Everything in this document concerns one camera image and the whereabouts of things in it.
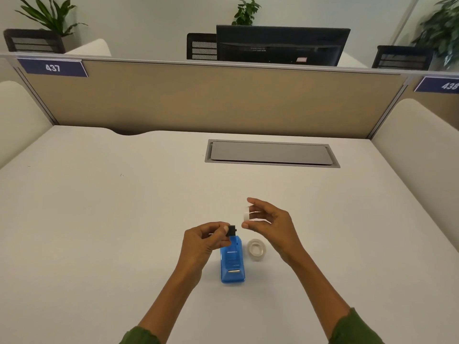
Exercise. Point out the person's left hand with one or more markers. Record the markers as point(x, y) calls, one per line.
point(196, 248)

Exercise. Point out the person's right hand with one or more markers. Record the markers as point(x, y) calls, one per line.
point(278, 231)

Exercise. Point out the person's left thumb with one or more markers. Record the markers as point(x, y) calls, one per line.
point(219, 231)

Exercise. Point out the person's right thumb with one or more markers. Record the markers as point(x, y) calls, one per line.
point(251, 226)

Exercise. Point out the small clear tape roll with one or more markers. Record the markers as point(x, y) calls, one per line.
point(246, 214)

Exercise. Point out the black tape spindle core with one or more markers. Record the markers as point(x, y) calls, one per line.
point(233, 231)

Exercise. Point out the person's right forearm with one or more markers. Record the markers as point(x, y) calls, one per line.
point(321, 297)

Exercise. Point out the person's left forearm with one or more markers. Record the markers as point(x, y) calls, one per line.
point(168, 300)

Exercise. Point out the blue tape dispenser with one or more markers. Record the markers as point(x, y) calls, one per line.
point(233, 265)

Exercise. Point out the beige desk partition panel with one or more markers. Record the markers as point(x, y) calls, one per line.
point(215, 100)

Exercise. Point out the white side divider panel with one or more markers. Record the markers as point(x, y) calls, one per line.
point(18, 118)
point(91, 48)
point(419, 157)

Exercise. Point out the black computer monitor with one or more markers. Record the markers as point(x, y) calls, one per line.
point(279, 46)

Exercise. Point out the black mesh office chair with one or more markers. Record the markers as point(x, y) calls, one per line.
point(200, 48)
point(34, 41)
point(401, 57)

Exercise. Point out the small green leafy plant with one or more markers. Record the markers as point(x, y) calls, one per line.
point(246, 12)

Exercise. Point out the blue number label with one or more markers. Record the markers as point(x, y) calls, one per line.
point(53, 67)
point(439, 85)

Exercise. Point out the large green leafy plant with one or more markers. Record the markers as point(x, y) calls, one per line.
point(441, 28)

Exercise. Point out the long-leaved green plant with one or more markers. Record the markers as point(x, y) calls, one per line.
point(48, 14)

